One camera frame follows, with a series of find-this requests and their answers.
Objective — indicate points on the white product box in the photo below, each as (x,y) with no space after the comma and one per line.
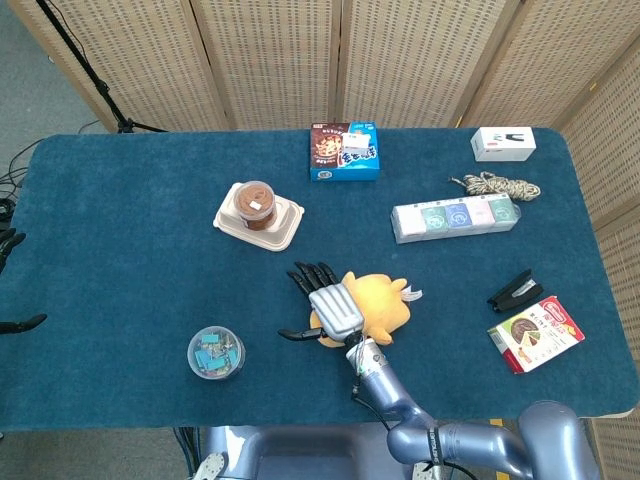
(502,145)

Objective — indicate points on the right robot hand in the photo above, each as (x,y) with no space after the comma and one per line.
(335,312)

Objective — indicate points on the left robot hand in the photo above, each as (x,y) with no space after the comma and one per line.
(20,324)

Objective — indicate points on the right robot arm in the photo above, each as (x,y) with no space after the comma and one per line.
(390,390)

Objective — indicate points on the black stapler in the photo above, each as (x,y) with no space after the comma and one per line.
(515,295)

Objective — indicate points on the black tripod stand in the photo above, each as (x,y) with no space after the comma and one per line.
(100,87)

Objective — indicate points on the red and white food box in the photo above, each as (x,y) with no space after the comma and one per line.
(537,335)

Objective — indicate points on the yellow plush toy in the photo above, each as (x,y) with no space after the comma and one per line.
(385,305)

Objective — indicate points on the clear jar of rubber bands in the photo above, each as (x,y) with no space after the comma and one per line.
(255,205)

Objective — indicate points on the blue table cloth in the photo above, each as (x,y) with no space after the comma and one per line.
(125,280)

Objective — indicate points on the blue snack box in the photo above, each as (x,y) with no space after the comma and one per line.
(330,155)

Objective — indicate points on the woven folding screen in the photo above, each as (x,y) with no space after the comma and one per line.
(280,60)

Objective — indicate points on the beige lidded food container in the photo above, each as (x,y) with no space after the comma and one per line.
(287,225)

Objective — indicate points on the blue robot torso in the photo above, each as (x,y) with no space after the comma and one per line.
(300,455)

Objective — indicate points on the pack of pocket tissues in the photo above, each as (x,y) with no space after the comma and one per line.
(455,220)

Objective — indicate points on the clear jar of binder clips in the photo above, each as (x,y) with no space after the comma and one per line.
(216,354)

